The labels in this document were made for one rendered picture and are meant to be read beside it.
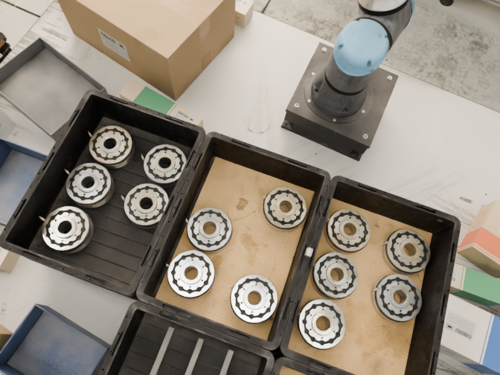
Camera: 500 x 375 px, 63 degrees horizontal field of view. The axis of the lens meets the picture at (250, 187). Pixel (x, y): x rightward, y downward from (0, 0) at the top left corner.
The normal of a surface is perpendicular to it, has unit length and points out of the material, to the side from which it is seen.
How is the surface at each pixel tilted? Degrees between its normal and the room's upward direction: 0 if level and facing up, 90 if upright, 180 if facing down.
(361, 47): 10
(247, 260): 0
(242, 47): 0
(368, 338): 0
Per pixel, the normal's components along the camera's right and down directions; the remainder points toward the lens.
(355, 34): 0.00, -0.20
